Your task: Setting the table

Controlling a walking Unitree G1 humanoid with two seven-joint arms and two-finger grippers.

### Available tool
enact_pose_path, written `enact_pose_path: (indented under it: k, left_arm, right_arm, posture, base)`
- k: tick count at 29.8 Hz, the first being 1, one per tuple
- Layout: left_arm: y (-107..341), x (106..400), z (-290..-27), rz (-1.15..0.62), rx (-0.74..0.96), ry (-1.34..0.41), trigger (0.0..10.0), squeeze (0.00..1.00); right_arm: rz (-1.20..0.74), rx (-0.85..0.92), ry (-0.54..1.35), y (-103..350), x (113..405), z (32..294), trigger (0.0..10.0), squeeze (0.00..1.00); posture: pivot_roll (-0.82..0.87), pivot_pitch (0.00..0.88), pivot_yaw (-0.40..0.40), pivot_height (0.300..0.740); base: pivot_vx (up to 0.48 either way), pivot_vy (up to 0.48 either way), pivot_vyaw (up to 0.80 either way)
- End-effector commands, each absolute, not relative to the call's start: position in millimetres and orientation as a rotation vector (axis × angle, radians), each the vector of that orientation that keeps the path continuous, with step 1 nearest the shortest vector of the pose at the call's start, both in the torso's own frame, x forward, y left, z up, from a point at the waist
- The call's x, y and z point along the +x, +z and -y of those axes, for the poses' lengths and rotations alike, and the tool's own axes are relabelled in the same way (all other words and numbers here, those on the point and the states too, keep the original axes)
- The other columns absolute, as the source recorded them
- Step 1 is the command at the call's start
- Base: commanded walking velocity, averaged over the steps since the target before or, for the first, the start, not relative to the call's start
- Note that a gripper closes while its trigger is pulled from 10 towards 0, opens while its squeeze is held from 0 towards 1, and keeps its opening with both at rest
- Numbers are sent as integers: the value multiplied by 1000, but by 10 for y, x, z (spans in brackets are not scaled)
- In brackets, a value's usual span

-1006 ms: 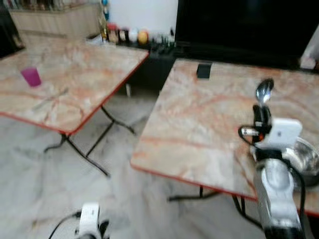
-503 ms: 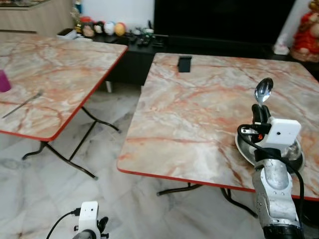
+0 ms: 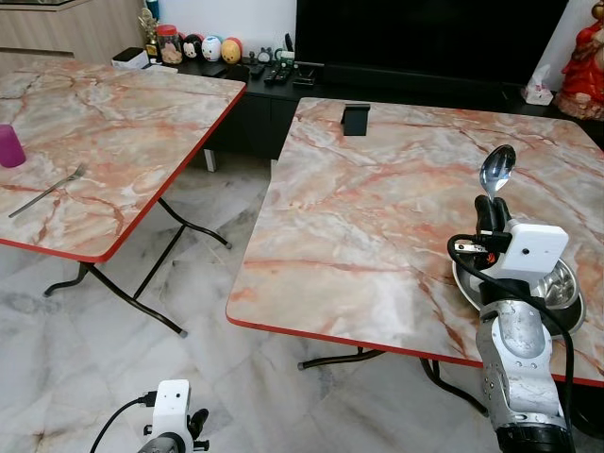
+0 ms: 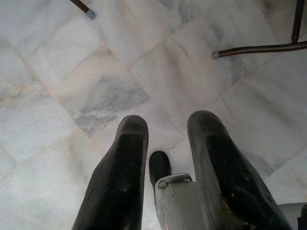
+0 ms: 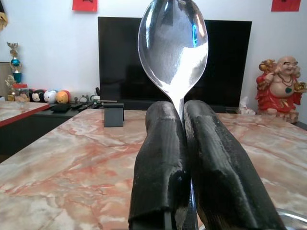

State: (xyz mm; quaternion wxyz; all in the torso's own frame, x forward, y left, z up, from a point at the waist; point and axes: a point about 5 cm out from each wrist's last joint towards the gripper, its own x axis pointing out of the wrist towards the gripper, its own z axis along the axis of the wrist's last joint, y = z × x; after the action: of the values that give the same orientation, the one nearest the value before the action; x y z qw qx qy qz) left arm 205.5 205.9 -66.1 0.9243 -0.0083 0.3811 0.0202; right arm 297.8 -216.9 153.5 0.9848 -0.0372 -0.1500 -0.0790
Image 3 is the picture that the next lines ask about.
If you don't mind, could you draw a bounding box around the black phone stand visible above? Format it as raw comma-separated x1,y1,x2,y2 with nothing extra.
342,102,371,138

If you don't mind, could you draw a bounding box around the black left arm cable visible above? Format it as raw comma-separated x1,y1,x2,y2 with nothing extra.
92,393,159,453

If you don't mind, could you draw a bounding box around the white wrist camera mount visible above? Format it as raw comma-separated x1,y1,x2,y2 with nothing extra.
153,379,193,440
486,222,570,284

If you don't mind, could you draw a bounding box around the marble top folding table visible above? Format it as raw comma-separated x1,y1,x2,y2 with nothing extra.
226,97,604,416
0,61,246,338

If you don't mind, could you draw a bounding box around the white tissue box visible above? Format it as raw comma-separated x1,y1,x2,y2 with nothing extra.
526,71,556,105

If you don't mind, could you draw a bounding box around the green mug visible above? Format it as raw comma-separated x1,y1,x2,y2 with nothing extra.
275,38,297,67

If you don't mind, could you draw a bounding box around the white round figurine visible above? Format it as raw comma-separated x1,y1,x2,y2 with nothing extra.
202,35,224,63

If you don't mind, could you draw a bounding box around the black remote control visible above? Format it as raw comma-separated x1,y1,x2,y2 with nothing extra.
268,61,294,86

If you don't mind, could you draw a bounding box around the stainless steel bowl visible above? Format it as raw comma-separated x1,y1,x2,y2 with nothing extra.
453,247,586,336

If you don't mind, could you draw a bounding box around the black round figurine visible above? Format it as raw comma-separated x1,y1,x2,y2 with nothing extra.
182,34,203,62

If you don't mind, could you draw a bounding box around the small white box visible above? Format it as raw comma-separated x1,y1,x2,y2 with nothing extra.
111,47,150,70

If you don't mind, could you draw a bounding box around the gold trophy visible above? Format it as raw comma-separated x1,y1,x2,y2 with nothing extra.
139,5,159,62

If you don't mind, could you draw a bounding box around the yellow round figurine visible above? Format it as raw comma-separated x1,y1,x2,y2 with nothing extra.
222,38,243,65

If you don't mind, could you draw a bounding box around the silver metal fork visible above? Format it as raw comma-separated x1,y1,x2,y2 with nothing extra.
9,165,88,219

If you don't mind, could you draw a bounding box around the light wooden cabinet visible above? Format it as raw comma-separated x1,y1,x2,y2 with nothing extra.
0,0,157,69

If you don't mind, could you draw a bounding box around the black television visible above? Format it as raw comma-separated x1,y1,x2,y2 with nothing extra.
295,0,572,75

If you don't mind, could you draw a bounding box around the red seated statue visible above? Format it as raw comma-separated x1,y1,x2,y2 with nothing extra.
557,0,604,121

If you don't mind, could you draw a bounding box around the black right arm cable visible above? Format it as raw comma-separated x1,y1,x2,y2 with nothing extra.
446,233,579,453

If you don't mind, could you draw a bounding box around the purple plastic cup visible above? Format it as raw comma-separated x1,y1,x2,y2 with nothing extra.
0,124,26,169

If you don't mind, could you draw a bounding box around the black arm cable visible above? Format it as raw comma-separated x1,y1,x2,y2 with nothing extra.
446,233,579,453
92,393,159,453

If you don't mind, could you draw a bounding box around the silver metal spoon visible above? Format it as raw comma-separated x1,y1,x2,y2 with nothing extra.
479,144,517,199

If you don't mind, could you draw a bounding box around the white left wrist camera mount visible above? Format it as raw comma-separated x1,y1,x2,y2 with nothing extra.
153,379,193,440

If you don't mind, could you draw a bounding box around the red lidded snack jar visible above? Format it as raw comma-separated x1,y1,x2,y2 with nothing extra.
157,25,183,65

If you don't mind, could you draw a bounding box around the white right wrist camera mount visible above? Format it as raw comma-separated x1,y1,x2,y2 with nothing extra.
486,222,570,284

